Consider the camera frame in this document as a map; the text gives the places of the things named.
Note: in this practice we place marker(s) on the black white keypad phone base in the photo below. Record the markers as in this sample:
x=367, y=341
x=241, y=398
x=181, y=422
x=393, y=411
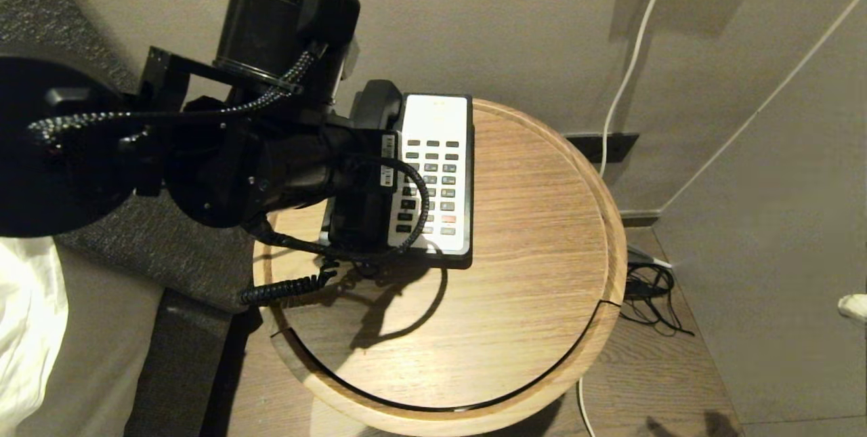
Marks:
x=440, y=118

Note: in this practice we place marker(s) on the black telephone handset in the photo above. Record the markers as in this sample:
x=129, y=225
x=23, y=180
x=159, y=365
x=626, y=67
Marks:
x=376, y=101

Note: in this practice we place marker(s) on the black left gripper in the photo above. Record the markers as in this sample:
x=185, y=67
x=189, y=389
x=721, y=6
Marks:
x=318, y=166

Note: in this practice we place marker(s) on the dark grey fabric headboard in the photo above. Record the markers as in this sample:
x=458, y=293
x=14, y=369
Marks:
x=169, y=267

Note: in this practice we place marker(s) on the small black wall socket plate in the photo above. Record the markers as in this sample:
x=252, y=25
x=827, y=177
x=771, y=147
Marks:
x=613, y=148

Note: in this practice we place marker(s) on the transparent umbrella white tip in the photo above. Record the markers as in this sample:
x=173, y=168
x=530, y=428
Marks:
x=643, y=259

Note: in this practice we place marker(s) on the round wooden side table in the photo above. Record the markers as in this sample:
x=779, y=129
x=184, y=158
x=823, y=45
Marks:
x=488, y=328

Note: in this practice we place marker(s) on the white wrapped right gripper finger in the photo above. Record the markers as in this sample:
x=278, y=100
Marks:
x=855, y=307

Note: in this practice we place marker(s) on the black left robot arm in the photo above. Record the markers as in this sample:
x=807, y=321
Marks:
x=271, y=30

